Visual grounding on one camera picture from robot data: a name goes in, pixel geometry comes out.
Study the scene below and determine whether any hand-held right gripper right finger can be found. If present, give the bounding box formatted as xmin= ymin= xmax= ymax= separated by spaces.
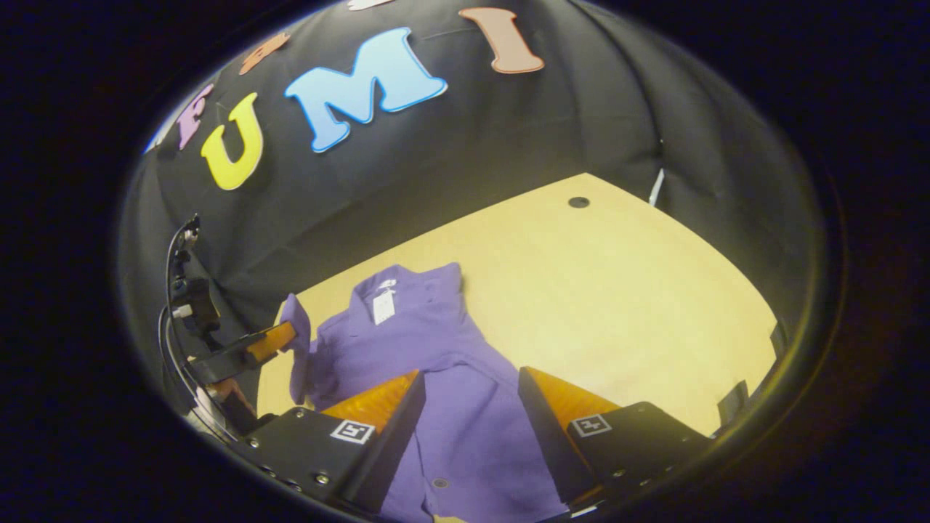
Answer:
xmin=517 ymin=366 xmax=713 ymax=509

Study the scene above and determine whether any purple shirt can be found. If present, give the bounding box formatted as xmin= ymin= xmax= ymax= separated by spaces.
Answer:
xmin=278 ymin=261 xmax=571 ymax=523

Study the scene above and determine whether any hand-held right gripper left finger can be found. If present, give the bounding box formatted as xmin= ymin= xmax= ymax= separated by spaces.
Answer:
xmin=232 ymin=370 xmax=427 ymax=516

